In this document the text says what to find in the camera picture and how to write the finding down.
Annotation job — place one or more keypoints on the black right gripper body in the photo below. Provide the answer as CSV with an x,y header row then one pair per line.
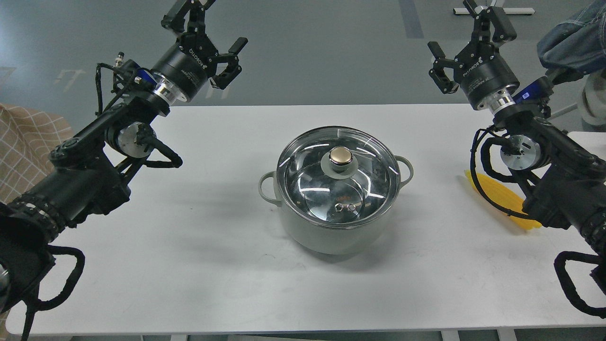
x,y
484,72

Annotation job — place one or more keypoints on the grey-green cooking pot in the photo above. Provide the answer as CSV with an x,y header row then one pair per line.
x,y
318,238

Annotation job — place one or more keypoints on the white round object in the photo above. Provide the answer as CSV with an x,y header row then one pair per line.
x,y
592,102

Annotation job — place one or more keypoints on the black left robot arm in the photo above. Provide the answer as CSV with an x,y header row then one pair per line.
x,y
92,170

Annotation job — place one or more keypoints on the blue denim garment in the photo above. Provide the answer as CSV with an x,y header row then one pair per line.
x,y
577,46

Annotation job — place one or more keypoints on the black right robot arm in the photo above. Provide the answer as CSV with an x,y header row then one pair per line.
x,y
522,164

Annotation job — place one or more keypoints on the glass pot lid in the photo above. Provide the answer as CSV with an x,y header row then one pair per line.
x,y
339,177

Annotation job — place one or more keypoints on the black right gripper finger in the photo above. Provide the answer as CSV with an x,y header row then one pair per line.
x,y
491,29
437,72

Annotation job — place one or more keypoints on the yellow corn cob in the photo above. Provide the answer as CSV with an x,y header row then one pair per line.
x,y
506,198

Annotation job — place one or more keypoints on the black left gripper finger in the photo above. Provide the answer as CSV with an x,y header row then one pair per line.
x,y
232,61
187,17

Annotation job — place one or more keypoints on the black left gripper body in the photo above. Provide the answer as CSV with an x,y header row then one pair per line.
x,y
187,63

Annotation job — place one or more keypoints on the beige checkered cloth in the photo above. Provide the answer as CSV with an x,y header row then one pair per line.
x,y
26,138

